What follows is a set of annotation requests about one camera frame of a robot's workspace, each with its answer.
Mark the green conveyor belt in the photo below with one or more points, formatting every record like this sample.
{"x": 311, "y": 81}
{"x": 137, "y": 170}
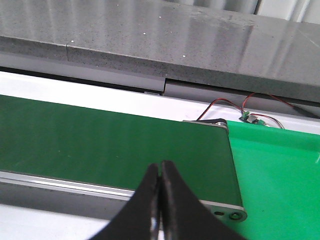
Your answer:
{"x": 113, "y": 149}

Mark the small green circuit board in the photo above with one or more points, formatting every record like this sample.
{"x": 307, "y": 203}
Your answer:
{"x": 249, "y": 118}

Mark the grey stone counter slab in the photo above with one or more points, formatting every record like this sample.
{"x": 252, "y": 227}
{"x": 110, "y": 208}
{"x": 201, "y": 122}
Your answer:
{"x": 154, "y": 40}

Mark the white pleated curtain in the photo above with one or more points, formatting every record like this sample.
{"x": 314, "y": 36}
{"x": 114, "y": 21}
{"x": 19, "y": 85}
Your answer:
{"x": 300, "y": 11}

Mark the bright green plastic chute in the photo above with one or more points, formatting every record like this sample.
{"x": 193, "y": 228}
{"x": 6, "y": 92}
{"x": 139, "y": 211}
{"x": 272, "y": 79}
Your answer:
{"x": 279, "y": 177}

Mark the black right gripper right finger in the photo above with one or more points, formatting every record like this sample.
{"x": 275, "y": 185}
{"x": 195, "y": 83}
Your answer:
{"x": 184, "y": 217}

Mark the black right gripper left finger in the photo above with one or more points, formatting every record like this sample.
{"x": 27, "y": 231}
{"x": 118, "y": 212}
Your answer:
{"x": 139, "y": 219}

